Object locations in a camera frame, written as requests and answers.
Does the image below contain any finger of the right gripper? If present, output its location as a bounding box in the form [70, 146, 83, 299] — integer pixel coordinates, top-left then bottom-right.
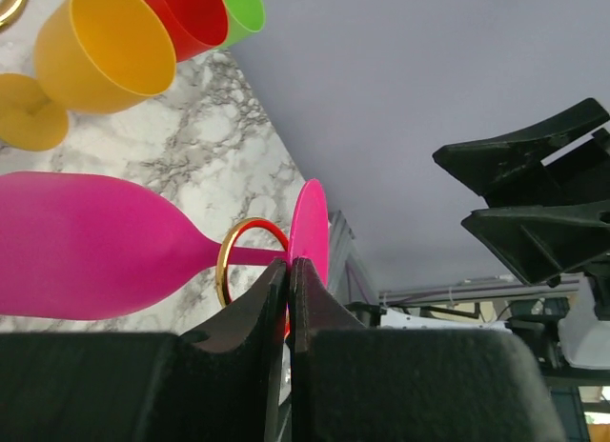
[433, 98, 609, 208]
[461, 201, 609, 285]

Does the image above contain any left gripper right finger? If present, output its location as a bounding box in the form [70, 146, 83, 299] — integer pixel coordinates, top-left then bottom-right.
[289, 258, 565, 441]

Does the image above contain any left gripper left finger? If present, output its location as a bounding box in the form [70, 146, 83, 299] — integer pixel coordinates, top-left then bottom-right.
[1, 260, 287, 441]

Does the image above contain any magenta wine glass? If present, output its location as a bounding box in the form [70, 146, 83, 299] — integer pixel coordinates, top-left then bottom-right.
[1, 171, 330, 320]

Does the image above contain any green wine glass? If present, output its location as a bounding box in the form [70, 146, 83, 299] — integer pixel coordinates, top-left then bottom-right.
[218, 0, 266, 49]

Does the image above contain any orange wine glass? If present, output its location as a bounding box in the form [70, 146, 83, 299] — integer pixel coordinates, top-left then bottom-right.
[1, 0, 176, 151]

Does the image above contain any red wine glass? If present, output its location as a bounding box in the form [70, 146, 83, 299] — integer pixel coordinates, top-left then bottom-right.
[144, 0, 229, 62]

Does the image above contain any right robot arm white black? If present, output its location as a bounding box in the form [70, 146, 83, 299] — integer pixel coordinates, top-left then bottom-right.
[356, 98, 609, 387]

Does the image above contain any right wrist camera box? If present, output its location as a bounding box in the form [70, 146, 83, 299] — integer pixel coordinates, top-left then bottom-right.
[558, 277, 609, 371]

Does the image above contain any gold wire glass rack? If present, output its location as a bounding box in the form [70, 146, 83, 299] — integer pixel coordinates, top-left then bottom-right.
[0, 0, 291, 338]

